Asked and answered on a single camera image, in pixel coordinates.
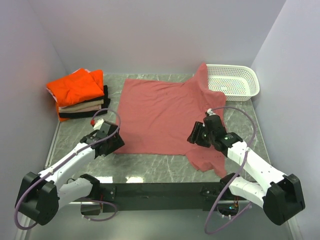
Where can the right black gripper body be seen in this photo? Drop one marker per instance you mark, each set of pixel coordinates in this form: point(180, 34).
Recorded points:
point(207, 139)

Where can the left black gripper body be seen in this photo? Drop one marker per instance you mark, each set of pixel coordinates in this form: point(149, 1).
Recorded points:
point(115, 143)

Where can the pink red t shirt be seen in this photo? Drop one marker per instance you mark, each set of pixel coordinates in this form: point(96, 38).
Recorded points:
point(157, 117)

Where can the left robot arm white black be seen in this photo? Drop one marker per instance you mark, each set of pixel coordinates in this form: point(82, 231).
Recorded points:
point(42, 194)

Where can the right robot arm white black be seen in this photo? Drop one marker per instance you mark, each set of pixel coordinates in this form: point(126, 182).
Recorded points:
point(279, 195)

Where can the beige folded t shirt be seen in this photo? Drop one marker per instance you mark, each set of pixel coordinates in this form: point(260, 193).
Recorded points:
point(82, 107)

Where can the white perforated plastic basket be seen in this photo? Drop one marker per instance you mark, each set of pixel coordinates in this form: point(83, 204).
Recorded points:
point(238, 83)

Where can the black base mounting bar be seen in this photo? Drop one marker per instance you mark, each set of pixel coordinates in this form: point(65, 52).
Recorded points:
point(156, 196)

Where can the orange folded t shirt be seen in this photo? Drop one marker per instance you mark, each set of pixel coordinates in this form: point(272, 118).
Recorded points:
point(82, 85)

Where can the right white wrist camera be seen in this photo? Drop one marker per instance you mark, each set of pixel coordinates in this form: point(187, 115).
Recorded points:
point(210, 112)

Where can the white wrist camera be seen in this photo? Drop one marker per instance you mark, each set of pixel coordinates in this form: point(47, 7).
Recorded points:
point(97, 124)
point(210, 112)

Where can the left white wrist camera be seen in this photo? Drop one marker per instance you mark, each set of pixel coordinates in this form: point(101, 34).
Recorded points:
point(97, 124)

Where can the aluminium rail frame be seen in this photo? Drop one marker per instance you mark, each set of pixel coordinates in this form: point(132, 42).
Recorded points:
point(52, 147)

